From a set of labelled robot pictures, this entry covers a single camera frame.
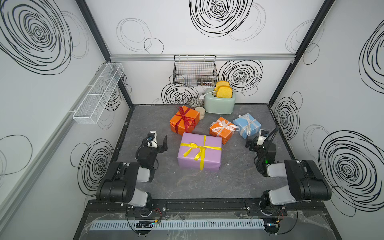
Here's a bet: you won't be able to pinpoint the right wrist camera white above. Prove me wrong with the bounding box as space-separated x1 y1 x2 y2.
256 130 269 146

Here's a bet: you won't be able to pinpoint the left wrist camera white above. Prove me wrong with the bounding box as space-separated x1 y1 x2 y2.
147 131 158 148

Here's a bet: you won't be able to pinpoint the purple gift box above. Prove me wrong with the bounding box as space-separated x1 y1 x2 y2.
177 132 223 172

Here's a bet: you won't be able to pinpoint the white ribbon on orange box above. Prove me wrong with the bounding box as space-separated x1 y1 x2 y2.
209 118 240 138

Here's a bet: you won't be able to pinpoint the rear yellow sponge toast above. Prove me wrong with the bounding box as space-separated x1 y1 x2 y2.
215 81 230 91

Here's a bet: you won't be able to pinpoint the white mesh wall shelf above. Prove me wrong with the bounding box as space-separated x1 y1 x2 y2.
73 63 124 125

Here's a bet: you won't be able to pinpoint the front yellow sponge toast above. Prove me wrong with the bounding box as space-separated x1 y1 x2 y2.
216 86 233 99

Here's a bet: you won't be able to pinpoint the mint green toaster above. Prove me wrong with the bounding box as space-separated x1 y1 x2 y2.
204 88 236 115

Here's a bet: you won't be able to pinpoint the yellow sponge toast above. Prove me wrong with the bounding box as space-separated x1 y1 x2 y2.
216 86 233 99
215 81 230 91

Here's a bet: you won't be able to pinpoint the grey slotted cable duct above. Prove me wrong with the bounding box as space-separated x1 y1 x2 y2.
90 219 265 231

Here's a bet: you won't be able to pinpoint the white toaster plug cable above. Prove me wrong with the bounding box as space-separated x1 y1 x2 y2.
198 90 215 101

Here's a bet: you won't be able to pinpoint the black wire basket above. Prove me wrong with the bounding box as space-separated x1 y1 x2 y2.
173 55 218 87

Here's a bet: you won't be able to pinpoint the yellow ribbon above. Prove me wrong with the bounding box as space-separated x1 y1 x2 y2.
180 135 222 171

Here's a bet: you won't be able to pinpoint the blue gift box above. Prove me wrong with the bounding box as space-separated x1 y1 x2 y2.
233 112 262 140

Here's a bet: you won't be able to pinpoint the patterned ceramic bowl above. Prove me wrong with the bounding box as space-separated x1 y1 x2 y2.
188 98 204 109

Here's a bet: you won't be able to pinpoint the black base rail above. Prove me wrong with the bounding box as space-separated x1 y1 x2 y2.
83 198 325 218

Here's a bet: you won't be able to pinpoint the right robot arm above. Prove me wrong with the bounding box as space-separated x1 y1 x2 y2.
245 127 332 216

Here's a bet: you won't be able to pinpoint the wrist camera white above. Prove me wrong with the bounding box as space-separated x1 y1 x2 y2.
256 130 269 146
147 131 158 148

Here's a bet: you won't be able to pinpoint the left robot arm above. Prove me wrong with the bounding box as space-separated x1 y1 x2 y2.
96 131 168 217

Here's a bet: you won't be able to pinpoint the spice jars in basket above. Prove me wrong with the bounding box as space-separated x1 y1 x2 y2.
196 79 212 87

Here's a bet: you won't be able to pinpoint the small jar with beige lid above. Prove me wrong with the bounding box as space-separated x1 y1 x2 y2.
195 107 206 120

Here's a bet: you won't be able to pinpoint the orange box red ribbon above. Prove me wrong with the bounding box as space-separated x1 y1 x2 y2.
169 105 201 136

